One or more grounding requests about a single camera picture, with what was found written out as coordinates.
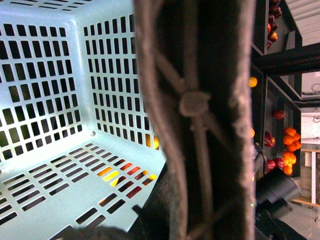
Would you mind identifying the light blue plastic basket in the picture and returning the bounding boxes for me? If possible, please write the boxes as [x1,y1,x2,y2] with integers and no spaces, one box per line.
[0,0,165,240]

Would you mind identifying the pile of orange tangerines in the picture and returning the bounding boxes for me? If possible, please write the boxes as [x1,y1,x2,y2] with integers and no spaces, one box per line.
[282,126,302,176]

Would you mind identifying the dark wooden produce stand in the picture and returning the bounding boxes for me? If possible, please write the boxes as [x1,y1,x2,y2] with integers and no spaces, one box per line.
[249,0,320,181]

